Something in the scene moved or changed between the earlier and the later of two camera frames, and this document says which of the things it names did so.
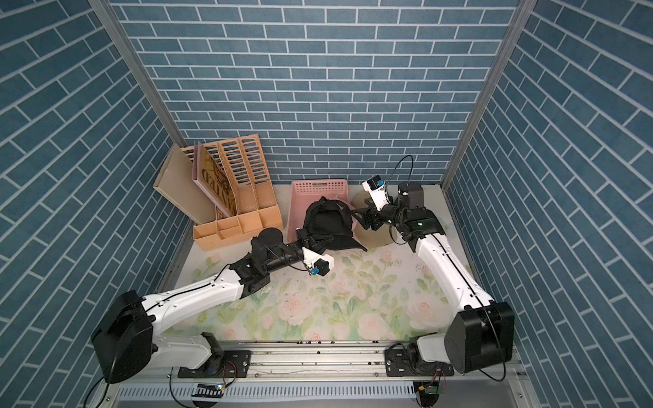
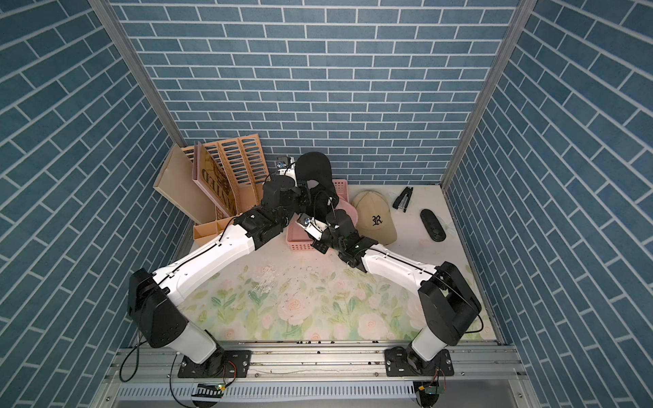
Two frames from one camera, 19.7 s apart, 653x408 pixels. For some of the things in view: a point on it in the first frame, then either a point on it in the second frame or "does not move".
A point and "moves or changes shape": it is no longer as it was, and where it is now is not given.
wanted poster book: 211,177 does not move
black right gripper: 371,213 -> 319,246
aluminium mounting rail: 320,376 does not move
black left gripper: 305,240 -> 303,199
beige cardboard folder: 175,182 does not move
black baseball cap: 333,218 moves or changes shape
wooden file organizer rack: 241,165 does not move
